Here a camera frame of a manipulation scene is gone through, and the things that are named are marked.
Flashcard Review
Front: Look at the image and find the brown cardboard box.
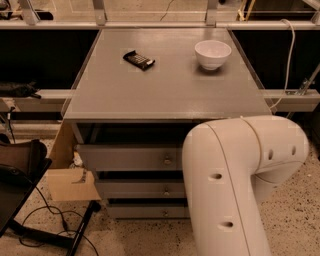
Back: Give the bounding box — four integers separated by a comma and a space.
46, 123, 100, 201

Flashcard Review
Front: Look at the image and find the grey drawer cabinet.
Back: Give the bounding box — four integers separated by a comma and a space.
62, 27, 273, 201

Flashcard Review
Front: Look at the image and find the black floor cable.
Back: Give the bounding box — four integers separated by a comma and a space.
18, 184, 100, 256

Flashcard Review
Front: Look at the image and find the white ceramic bowl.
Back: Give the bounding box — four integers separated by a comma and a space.
194, 40, 232, 70

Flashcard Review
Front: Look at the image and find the grey top drawer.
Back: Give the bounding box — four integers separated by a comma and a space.
77, 135, 185, 171

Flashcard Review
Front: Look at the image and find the black cloth on rail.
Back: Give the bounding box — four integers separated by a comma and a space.
0, 81, 41, 99

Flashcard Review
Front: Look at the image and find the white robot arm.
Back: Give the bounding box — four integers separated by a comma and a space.
182, 116, 309, 256

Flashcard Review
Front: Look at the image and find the aluminium frame rail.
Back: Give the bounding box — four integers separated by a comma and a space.
0, 0, 320, 30

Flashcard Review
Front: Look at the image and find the grey middle drawer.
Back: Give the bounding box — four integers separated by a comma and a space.
95, 171, 185, 199

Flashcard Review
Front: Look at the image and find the grey drawer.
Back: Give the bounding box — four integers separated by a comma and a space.
107, 198, 189, 219
95, 171, 185, 199
77, 135, 185, 171

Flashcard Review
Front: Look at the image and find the black snack bar wrapper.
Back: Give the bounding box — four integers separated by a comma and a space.
123, 50, 155, 71

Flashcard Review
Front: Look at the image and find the grey bottom drawer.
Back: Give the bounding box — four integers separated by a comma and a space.
107, 198, 189, 219

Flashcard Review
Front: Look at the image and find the black folding chair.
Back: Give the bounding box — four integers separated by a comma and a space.
0, 134, 101, 256

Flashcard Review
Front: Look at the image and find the white hanging cable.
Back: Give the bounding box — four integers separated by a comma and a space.
269, 18, 298, 111

